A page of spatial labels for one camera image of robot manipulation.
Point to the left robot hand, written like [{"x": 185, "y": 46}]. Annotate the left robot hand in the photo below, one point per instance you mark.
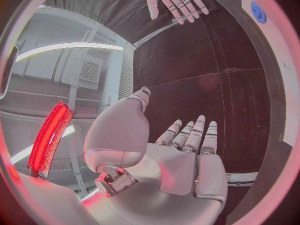
[{"x": 164, "y": 181}]

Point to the white task board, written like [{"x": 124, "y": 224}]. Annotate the white task board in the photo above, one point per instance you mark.
[{"x": 269, "y": 45}]

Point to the blue gear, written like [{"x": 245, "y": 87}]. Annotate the blue gear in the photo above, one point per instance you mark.
[{"x": 257, "y": 12}]

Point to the glowing light bar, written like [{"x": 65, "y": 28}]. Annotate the glowing light bar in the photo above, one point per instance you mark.
[{"x": 48, "y": 138}]

